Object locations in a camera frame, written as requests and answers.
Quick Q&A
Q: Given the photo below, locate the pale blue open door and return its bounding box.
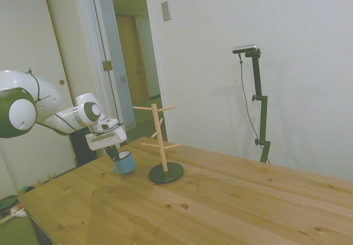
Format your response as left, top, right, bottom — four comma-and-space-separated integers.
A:
109, 0, 137, 131

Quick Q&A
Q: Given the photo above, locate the grey exterior camera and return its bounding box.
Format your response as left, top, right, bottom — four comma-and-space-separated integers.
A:
232, 43, 260, 55

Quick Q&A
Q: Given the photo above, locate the white door with round pull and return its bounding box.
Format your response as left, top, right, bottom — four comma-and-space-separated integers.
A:
0, 0, 77, 190

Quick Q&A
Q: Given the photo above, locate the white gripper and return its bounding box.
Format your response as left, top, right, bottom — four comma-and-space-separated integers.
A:
84, 125, 128, 162

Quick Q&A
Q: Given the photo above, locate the white door frame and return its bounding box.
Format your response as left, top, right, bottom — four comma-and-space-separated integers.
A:
73, 0, 173, 142

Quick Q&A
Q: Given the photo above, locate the tan basket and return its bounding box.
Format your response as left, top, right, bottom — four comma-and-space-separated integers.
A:
18, 183, 39, 196

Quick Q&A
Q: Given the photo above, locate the black camera stand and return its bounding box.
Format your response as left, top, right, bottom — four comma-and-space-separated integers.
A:
244, 49, 271, 163

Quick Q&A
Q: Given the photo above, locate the black box on floor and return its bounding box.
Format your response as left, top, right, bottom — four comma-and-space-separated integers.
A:
69, 129, 98, 169

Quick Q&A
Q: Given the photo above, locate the wooden mug tree black base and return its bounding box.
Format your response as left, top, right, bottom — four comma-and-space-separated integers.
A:
132, 103, 185, 185

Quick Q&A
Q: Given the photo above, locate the blue enamel mug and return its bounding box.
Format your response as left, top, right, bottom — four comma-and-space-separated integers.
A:
113, 150, 136, 175

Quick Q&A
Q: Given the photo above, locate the white floor tool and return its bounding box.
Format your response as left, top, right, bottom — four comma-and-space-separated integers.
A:
0, 206, 28, 225

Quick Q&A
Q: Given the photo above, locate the green round floor item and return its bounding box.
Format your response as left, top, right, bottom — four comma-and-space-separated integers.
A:
0, 194, 20, 215

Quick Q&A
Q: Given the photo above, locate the plain white door panel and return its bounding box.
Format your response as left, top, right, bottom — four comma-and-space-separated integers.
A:
41, 0, 107, 110

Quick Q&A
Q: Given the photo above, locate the metal wall switch plate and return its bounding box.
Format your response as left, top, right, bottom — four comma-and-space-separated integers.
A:
161, 1, 172, 23

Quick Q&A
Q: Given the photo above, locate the brown wooden hallway door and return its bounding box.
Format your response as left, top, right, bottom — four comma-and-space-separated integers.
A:
115, 14, 151, 105

